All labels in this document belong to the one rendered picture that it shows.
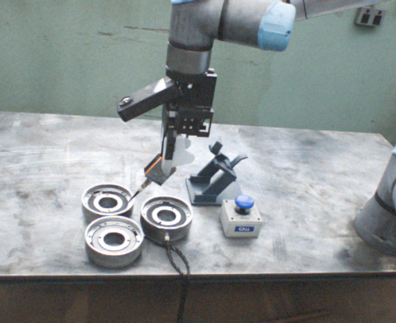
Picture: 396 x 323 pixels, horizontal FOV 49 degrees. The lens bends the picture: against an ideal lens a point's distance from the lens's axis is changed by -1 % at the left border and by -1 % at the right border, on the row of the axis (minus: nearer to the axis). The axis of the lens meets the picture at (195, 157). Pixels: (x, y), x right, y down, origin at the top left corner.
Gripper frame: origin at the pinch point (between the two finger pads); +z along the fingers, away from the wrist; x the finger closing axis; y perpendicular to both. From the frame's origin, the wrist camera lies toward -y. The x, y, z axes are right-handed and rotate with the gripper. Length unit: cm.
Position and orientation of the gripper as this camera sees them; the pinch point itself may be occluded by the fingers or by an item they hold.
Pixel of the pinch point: (163, 165)
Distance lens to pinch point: 85.5
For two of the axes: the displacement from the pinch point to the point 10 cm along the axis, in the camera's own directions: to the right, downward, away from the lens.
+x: -1.5, -5.4, 8.3
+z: -1.4, 8.4, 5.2
